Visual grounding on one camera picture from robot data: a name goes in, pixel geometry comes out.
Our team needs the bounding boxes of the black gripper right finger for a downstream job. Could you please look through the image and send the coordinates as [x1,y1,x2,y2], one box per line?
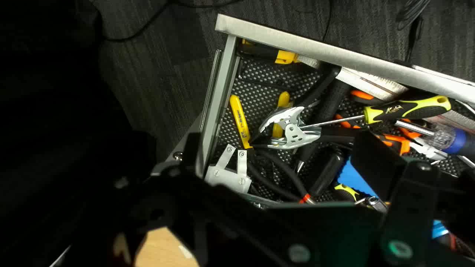
[352,131,443,267]

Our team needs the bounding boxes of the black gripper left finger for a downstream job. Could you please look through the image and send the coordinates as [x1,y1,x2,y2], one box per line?
[113,131,212,267]

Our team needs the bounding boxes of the grey metal tool drawer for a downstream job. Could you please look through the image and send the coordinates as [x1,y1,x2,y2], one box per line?
[150,13,475,212]

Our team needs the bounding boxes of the white flat box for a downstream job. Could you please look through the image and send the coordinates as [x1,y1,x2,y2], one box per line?
[336,65,410,101]

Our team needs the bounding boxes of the silver groove joint pliers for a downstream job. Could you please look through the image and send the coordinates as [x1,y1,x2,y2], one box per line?
[250,90,324,151]

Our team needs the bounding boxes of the orange handled pliers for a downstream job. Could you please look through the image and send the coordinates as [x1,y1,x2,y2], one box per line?
[336,113,422,157]

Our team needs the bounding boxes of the white metal bracket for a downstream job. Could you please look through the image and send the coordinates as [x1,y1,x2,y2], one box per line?
[204,144,254,196]

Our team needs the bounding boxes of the blue handled screwdriver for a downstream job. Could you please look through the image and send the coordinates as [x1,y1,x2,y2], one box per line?
[395,119,475,162]

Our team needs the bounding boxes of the yellow black handled screwdriver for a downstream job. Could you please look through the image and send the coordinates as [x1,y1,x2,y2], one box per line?
[301,95,453,131]

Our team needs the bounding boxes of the yellow handled cutter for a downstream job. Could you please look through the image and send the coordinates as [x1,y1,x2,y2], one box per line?
[227,93,254,150]

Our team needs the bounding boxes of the black cable with red tip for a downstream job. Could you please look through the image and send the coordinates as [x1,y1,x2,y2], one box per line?
[247,147,318,205]

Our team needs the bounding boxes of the black handled tool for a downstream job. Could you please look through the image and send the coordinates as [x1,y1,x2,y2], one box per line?
[296,79,353,165]

